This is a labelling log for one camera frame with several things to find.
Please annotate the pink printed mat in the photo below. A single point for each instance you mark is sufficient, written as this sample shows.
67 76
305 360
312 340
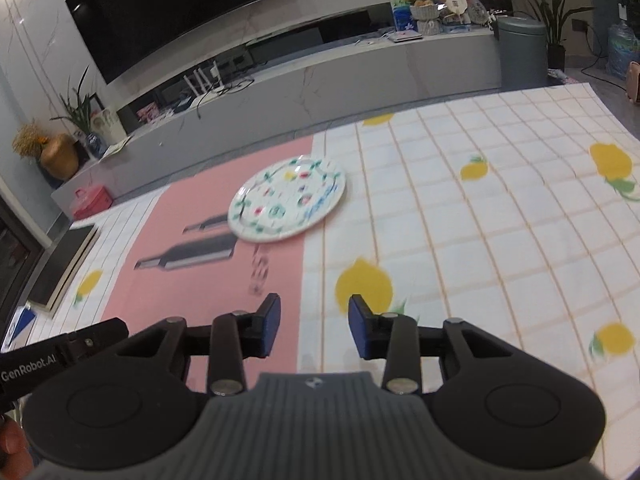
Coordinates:
210 280

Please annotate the pink plastic basket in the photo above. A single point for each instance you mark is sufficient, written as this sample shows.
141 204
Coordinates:
91 204

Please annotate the person's left hand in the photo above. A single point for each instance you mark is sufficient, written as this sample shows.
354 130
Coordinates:
14 452

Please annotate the white router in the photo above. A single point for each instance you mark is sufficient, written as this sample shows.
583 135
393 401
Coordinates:
202 80

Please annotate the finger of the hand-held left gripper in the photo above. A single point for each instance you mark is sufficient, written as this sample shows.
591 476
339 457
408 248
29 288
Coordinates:
100 337

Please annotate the white printed card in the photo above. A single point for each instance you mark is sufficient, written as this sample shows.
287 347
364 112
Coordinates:
109 127

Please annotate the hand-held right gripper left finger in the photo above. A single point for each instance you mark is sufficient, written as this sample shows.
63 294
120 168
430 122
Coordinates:
272 320

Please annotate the blue water bottle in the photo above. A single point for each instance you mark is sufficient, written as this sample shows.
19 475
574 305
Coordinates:
622 52

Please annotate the grey trash can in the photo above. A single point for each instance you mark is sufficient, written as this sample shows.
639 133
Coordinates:
522 52

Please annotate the grey media cabinet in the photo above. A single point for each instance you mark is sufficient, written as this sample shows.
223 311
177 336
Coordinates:
350 80

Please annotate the tall potted plant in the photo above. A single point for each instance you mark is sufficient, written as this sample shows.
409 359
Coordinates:
552 25

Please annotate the black flat television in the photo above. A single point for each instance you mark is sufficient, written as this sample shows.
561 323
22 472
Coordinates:
175 15

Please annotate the lemon print tablecloth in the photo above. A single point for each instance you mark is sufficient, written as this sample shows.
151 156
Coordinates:
450 240

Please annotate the white and blue box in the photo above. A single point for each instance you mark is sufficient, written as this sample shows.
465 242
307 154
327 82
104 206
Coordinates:
17 327

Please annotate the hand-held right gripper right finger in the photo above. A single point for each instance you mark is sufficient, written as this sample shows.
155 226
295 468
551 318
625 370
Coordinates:
356 325

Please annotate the white floral plate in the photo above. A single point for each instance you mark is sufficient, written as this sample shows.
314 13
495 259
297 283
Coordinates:
287 200

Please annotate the black notebook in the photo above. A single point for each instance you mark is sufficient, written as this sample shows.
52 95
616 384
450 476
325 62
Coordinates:
62 265

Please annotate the brown vase with dried flowers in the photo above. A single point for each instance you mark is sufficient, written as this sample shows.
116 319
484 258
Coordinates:
57 157

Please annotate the pink flat device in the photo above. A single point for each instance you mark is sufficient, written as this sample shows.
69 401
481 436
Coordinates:
405 36

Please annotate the plant in blue white vase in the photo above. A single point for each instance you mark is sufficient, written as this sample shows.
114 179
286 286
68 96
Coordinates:
87 120

